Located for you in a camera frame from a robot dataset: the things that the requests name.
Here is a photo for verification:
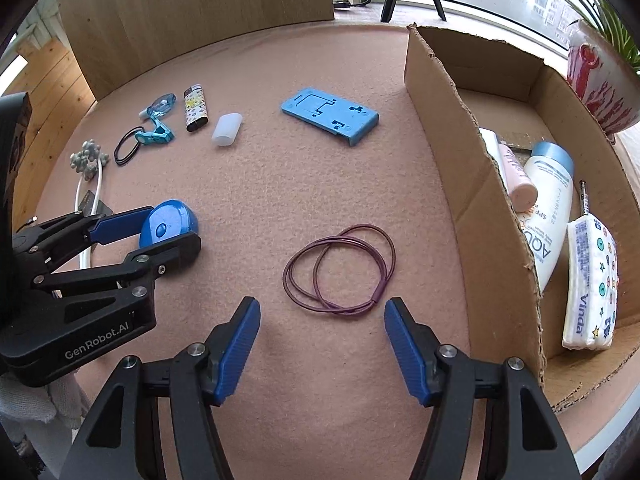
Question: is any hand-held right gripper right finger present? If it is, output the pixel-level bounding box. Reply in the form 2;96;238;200
384;297;583;480

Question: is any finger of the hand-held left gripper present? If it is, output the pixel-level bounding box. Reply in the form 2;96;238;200
31;231;202;297
14;204;157;265

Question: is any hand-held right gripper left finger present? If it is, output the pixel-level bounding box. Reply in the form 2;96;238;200
60;296;262;480

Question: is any dark grey card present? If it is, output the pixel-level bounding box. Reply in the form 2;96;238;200
80;191;111;216

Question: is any blue round tape measure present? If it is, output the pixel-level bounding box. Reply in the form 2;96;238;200
139;200;200;249

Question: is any black hair tie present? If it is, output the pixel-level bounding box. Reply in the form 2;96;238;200
114;126;151;166

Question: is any grey ball massage roller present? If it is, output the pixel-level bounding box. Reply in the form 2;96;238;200
70;140;109;271

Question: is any purple hair tie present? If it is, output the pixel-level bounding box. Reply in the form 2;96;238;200
282;224;396;315

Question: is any blue plastic clip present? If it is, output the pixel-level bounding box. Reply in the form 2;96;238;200
135;115;176;145

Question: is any blue eye drop bottle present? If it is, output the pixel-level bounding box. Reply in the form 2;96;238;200
139;92;177;121

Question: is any small translucent white cap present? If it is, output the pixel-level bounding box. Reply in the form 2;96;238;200
212;113;245;149

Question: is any patterned lighter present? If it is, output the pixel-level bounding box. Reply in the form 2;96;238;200
183;85;210;134

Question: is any cardboard box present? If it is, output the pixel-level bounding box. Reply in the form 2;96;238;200
404;24;640;413

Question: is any patterned tissue pack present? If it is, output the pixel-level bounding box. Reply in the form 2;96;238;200
562;214;620;350

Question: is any small pink bottle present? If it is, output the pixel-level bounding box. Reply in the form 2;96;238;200
479;129;539;211

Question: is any blue phone stand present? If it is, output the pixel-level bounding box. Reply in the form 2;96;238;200
281;88;380;149

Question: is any white sunscreen bottle blue cap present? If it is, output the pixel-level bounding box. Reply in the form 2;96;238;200
520;141;575;294

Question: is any person's left hand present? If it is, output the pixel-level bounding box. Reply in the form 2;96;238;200
0;367;92;431

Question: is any pink felt mat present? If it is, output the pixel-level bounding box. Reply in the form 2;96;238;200
10;22;551;480

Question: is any pine wood panel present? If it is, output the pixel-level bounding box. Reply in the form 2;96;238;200
15;40;97;231

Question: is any light wooden board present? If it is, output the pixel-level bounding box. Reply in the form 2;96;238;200
54;0;335;102

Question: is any red white plant pot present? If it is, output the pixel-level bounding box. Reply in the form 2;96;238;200
512;0;640;136

